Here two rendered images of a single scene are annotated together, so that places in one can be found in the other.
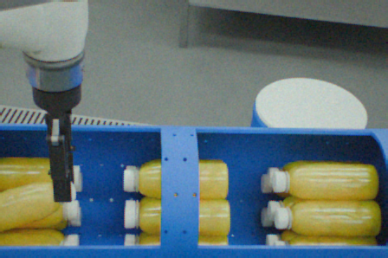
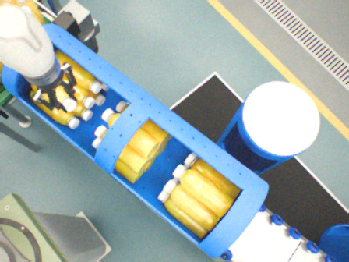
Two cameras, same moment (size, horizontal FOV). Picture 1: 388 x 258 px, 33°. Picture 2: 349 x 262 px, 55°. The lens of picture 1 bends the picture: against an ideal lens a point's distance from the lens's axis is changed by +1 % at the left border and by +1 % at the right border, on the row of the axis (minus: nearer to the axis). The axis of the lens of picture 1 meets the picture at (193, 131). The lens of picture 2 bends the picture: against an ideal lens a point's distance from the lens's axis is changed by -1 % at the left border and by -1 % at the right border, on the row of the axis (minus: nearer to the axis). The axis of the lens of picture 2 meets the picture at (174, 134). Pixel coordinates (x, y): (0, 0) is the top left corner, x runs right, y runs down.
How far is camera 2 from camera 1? 0.84 m
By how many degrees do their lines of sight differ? 41
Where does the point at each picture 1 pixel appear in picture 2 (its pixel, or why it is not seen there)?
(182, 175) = (114, 143)
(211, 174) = (141, 146)
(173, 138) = (127, 118)
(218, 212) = (135, 164)
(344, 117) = (293, 137)
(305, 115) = (271, 120)
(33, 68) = not seen: hidden behind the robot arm
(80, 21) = (29, 67)
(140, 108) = not seen: outside the picture
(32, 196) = not seen: hidden behind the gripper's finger
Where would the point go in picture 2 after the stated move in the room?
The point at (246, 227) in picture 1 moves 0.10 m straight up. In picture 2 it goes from (177, 161) to (178, 155)
